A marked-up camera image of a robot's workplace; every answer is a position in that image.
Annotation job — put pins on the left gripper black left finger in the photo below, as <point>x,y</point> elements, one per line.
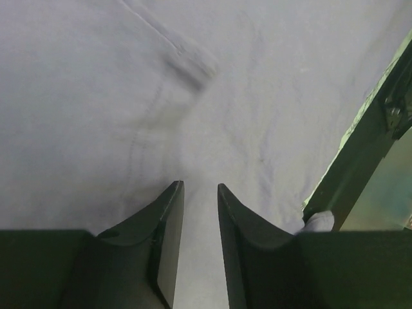
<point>131,265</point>

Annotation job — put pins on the floral table cloth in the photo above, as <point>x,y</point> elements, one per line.
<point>363,112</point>

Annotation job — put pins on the purple t shirt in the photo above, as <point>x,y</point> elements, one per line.
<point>105,103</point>

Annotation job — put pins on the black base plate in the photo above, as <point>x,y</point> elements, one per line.
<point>370,135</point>

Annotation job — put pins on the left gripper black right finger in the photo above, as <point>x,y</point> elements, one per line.
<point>266,267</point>

